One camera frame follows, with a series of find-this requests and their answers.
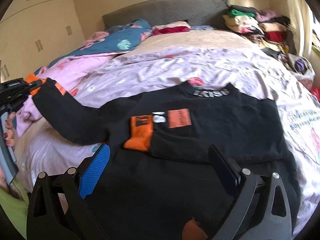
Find pink strawberry print bedsheet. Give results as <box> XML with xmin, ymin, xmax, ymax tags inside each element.
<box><xmin>15</xmin><ymin>29</ymin><xmax>320</xmax><ymax>238</ymax></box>

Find purple cloth bundle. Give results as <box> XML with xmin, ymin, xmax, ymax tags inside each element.
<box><xmin>278</xmin><ymin>53</ymin><xmax>316</xmax><ymax>83</ymax></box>

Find cream wardrobe with handles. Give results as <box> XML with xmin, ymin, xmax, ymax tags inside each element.
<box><xmin>1</xmin><ymin>0</ymin><xmax>85</xmax><ymax>82</ymax></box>

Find black long-sleeve shirt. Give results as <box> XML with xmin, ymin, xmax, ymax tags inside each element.
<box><xmin>33</xmin><ymin>79</ymin><xmax>300</xmax><ymax>239</ymax></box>

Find left hand with painted nails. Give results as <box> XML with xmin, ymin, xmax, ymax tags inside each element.
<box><xmin>3</xmin><ymin>112</ymin><xmax>16</xmax><ymax>148</ymax></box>

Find red and cream pillow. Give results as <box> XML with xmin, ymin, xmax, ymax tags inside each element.
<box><xmin>151</xmin><ymin>21</ymin><xmax>191</xmax><ymax>36</ymax></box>

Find grey quilted headboard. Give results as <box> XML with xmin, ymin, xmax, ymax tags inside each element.
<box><xmin>102</xmin><ymin>0</ymin><xmax>229</xmax><ymax>29</ymax></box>

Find dark blue leaf-print blanket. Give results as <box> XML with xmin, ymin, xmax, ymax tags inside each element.
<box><xmin>46</xmin><ymin>18</ymin><xmax>151</xmax><ymax>68</ymax></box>

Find pile of folded clothes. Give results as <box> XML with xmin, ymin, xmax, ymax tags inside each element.
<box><xmin>223</xmin><ymin>5</ymin><xmax>294</xmax><ymax>54</ymax></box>

